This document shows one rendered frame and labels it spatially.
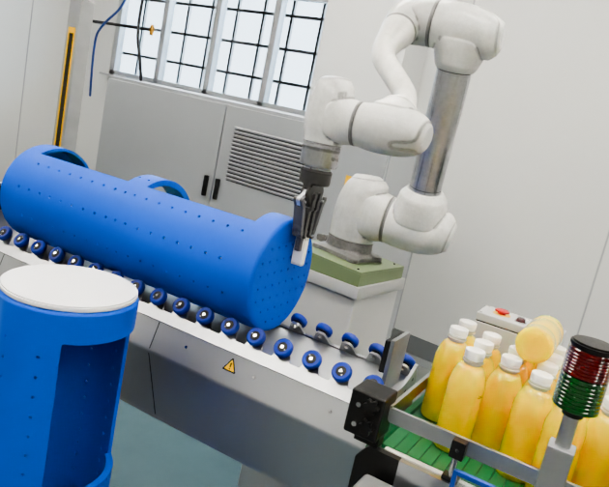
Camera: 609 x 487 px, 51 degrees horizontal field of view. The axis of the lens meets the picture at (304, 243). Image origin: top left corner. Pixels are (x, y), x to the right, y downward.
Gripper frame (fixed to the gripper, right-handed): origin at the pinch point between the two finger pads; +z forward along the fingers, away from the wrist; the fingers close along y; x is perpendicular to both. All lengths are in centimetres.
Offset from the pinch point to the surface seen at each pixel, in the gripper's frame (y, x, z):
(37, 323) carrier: -53, 24, 16
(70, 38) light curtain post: 28, 120, -40
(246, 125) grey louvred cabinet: 164, 132, -18
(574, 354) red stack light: -41, -66, -8
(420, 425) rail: -23, -44, 19
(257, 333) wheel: -12.4, 0.0, 18.8
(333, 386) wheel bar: -13.1, -21.3, 23.1
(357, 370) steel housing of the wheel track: 0.3, -21.1, 23.3
